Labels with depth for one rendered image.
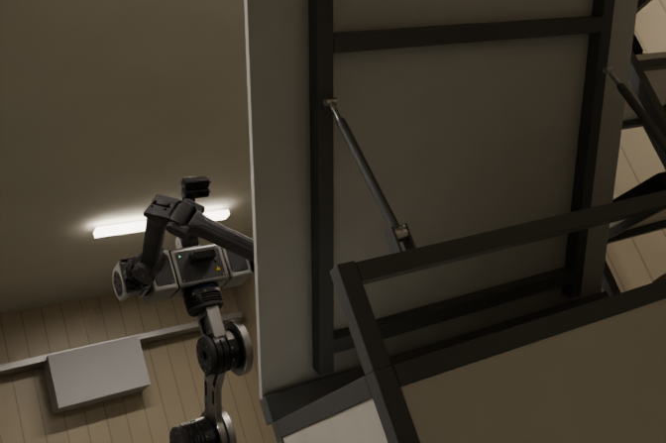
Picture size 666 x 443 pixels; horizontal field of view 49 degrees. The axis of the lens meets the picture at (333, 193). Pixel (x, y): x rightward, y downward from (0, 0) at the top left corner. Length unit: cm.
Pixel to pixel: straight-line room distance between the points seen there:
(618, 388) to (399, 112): 78
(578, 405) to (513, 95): 85
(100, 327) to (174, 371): 94
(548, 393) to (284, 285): 65
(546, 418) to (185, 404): 718
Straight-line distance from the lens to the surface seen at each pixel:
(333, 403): 150
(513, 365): 147
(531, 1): 200
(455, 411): 138
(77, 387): 791
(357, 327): 133
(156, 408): 839
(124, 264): 264
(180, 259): 272
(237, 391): 871
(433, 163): 189
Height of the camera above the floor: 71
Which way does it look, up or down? 18 degrees up
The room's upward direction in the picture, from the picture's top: 20 degrees counter-clockwise
